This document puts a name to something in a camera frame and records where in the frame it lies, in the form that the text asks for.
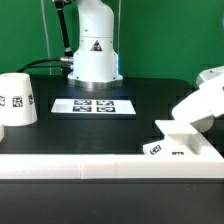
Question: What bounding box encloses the white lamp bulb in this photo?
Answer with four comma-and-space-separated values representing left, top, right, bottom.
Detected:
191, 116, 214, 133

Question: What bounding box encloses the white L-shaped fence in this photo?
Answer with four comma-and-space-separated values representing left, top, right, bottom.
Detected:
0, 131, 224, 179

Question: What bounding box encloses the white marker plate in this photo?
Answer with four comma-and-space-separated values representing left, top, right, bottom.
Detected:
51, 99, 136, 115

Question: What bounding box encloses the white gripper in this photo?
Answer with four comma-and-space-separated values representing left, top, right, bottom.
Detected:
172, 66, 224, 123

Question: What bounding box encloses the black stand pole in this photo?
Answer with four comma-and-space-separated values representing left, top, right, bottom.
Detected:
52, 0, 73, 57

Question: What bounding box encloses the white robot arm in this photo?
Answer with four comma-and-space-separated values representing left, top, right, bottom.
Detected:
68, 0, 224, 123

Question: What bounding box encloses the white lamp shade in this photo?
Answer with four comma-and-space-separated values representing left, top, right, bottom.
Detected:
0, 73, 37, 126

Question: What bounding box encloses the white block left edge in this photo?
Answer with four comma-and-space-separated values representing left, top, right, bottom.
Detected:
0, 123, 4, 142

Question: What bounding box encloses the black cable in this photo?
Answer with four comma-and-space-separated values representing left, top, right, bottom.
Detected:
16, 56, 74, 73

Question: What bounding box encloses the white lamp base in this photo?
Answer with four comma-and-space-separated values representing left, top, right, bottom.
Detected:
143, 120, 197, 158

